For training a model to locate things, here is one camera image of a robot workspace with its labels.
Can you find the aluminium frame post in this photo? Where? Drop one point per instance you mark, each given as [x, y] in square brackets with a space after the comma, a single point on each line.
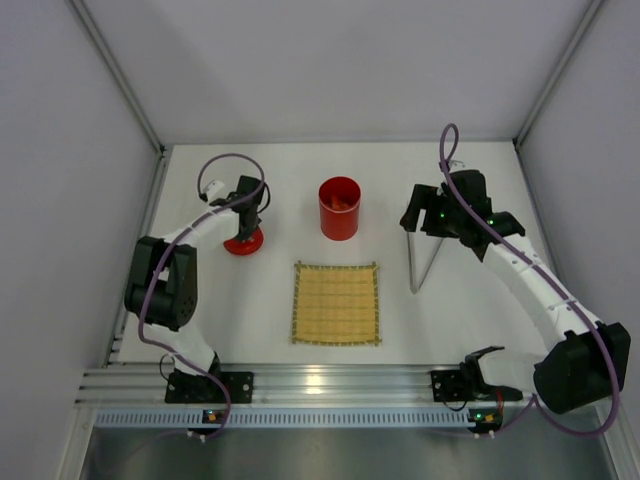
[548, 147]
[96, 38]

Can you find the red cylindrical container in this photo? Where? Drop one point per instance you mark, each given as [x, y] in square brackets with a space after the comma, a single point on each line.
[339, 226]

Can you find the slotted cable duct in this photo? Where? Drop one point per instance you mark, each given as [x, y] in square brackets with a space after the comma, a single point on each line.
[246, 418]

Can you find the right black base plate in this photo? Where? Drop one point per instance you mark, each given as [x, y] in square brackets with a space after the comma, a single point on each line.
[459, 385]

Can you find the right aluminium frame post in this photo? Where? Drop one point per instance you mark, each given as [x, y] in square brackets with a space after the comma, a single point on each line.
[548, 147]

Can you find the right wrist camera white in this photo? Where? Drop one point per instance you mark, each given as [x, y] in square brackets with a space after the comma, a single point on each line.
[456, 165]

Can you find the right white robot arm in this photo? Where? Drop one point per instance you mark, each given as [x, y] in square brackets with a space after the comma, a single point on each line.
[585, 359]

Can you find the red strawberry slice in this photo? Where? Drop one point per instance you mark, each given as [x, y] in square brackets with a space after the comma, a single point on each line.
[338, 204]

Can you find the metal tongs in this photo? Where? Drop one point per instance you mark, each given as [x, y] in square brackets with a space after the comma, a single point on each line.
[416, 284]

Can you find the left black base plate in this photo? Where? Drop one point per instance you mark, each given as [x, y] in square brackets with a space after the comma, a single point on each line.
[189, 389]

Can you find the left aluminium frame post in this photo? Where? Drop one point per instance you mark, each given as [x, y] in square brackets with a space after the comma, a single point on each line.
[96, 38]

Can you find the aluminium mounting rail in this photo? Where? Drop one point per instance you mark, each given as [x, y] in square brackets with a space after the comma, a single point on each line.
[278, 385]

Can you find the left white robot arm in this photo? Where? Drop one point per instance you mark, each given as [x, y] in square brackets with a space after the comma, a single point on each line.
[162, 291]

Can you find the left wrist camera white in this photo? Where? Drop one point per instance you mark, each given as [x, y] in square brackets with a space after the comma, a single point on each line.
[211, 190]

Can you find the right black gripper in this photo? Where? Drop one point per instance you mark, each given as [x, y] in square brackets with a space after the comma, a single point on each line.
[420, 209]

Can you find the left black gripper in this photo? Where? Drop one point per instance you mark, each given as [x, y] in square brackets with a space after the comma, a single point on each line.
[250, 222]

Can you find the red lid with handle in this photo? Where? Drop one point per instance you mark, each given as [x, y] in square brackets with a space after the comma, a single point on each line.
[245, 247]

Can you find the bamboo tray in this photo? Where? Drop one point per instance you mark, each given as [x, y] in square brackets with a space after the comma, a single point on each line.
[336, 305]

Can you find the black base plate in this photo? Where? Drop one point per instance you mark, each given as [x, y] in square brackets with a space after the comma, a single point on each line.
[189, 389]
[459, 385]

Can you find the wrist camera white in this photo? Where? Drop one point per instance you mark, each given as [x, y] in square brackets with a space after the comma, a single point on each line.
[211, 190]
[456, 165]

